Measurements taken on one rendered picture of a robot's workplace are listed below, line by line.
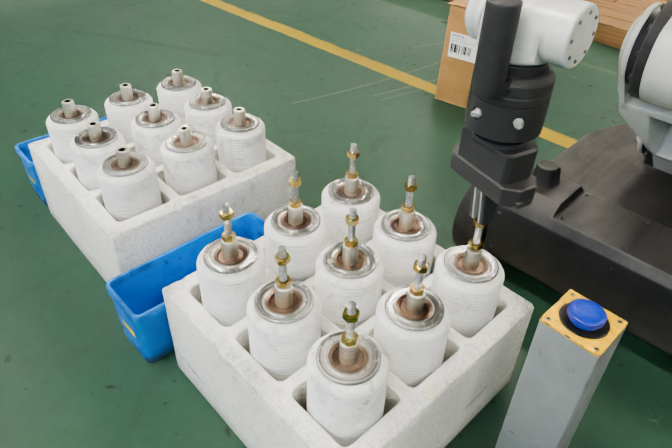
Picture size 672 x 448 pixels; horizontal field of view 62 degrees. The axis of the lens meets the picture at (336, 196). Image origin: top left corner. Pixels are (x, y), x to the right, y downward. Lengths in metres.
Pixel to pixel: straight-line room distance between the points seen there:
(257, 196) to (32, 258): 0.47
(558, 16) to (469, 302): 0.39
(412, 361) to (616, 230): 0.48
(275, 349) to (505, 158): 0.36
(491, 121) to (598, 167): 0.66
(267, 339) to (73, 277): 0.59
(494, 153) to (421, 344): 0.25
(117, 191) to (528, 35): 0.69
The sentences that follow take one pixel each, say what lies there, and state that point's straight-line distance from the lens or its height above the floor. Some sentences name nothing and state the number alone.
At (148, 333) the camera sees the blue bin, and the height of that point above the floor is 0.07.
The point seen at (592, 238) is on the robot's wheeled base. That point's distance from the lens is 1.04.
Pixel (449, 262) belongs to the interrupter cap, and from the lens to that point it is 0.80.
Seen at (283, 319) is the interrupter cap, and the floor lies 0.25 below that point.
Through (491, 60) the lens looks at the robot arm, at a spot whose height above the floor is 0.57.
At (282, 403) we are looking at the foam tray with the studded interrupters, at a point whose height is 0.18.
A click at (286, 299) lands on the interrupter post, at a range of 0.72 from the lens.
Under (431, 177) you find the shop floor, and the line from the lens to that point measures 1.44.
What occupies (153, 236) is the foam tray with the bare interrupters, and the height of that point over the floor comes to 0.14.
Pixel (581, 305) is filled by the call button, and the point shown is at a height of 0.33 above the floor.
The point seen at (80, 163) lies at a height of 0.22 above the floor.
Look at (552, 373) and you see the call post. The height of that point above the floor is 0.25.
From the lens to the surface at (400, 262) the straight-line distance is 0.84.
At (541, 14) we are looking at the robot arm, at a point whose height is 0.61.
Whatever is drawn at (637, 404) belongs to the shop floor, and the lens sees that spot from 1.07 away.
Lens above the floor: 0.78
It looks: 36 degrees down
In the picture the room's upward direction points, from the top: 2 degrees clockwise
